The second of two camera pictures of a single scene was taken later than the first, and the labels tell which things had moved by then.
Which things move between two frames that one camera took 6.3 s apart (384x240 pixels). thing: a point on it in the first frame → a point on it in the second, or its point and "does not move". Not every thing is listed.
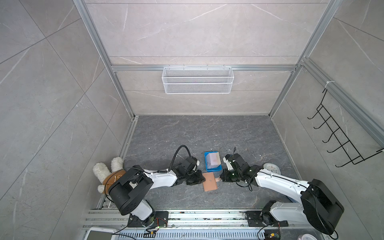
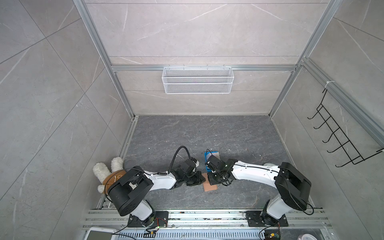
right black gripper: [225, 178] → [212, 181]
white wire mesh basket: [198, 80] does not move
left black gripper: [200, 179] does not move
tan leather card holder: [210, 183] does not move
